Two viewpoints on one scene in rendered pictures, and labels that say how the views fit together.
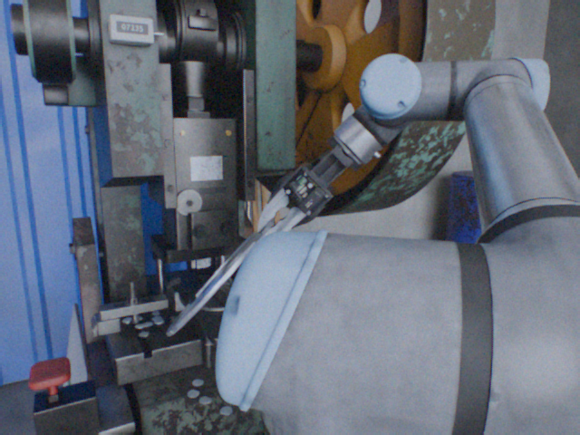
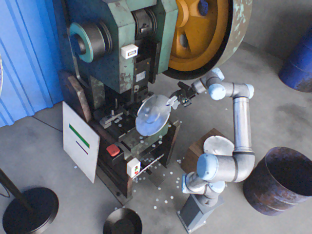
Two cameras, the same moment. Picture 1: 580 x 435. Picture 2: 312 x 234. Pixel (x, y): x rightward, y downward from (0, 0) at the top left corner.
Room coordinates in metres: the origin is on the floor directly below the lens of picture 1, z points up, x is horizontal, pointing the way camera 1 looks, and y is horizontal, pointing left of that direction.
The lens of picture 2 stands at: (-0.13, 0.45, 1.86)
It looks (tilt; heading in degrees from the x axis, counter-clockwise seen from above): 48 degrees down; 338
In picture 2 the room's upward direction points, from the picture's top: 9 degrees clockwise
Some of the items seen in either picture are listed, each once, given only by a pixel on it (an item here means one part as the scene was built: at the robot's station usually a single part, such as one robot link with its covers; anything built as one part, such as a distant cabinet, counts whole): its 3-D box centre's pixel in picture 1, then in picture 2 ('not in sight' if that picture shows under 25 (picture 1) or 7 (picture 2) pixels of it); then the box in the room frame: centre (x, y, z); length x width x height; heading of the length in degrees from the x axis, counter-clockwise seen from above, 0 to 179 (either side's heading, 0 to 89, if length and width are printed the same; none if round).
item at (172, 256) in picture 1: (198, 248); (130, 93); (0.97, 0.20, 0.86); 0.20 x 0.16 x 0.05; 118
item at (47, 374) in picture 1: (53, 388); (113, 152); (0.61, 0.38, 0.72); 0.07 x 0.06 x 0.08; 28
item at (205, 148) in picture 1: (200, 178); (135, 76); (0.93, 0.18, 1.04); 0.17 x 0.15 x 0.30; 28
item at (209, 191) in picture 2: not in sight; (212, 185); (0.31, -0.20, 0.62); 0.13 x 0.12 x 0.14; 73
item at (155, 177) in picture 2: not in sight; (138, 161); (0.85, 0.14, 0.14); 0.59 x 0.10 x 0.05; 28
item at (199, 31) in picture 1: (191, 73); (132, 38); (0.97, 0.20, 1.27); 0.21 x 0.12 x 0.34; 28
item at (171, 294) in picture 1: (200, 290); (130, 105); (0.96, 0.20, 0.76); 0.15 x 0.09 x 0.05; 118
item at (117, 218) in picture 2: not in sight; (123, 229); (0.35, 0.37, 0.04); 0.30 x 0.30 x 0.07
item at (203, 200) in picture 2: not in sight; (208, 192); (0.31, -0.20, 0.50); 0.15 x 0.15 x 0.10
